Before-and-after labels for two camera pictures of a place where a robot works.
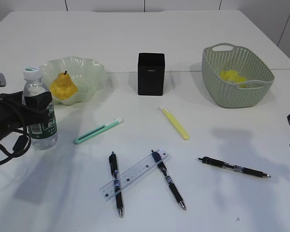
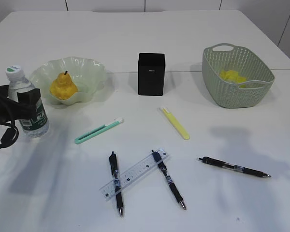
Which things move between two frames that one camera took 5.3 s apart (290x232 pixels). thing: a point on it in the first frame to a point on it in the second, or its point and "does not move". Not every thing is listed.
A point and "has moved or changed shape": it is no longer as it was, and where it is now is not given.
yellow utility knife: (175, 124) does not move
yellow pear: (63, 87) does not move
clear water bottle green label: (45, 137) has moved or changed shape
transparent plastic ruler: (131, 174) does not move
